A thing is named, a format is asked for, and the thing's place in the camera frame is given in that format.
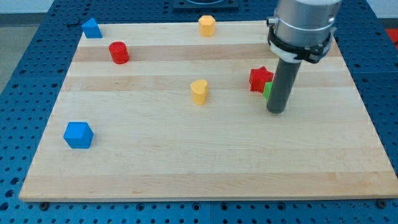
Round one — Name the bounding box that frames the yellow hexagon block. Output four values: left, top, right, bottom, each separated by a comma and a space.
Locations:
198, 15, 216, 37

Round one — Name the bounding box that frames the blue triangle block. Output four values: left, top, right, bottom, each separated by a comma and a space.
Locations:
81, 17, 102, 39

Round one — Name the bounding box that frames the yellow heart block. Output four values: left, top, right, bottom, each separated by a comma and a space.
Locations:
190, 80, 208, 106

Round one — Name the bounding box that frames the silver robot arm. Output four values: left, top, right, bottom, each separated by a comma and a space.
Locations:
266, 0, 342, 114

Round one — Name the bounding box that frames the red cylinder block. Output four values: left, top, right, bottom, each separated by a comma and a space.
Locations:
108, 41, 130, 64

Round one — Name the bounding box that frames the wooden board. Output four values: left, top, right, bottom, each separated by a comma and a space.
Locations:
19, 21, 397, 202

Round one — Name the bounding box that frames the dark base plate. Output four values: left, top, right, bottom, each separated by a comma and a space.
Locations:
171, 0, 239, 11

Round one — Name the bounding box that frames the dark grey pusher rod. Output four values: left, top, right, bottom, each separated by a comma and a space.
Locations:
267, 58, 301, 114

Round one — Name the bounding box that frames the green star block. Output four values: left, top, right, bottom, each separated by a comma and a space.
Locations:
262, 82, 273, 100

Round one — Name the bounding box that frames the blue cube block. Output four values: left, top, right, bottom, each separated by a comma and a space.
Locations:
63, 122, 94, 149

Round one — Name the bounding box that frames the red star block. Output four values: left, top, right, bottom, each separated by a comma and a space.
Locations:
249, 66, 274, 93

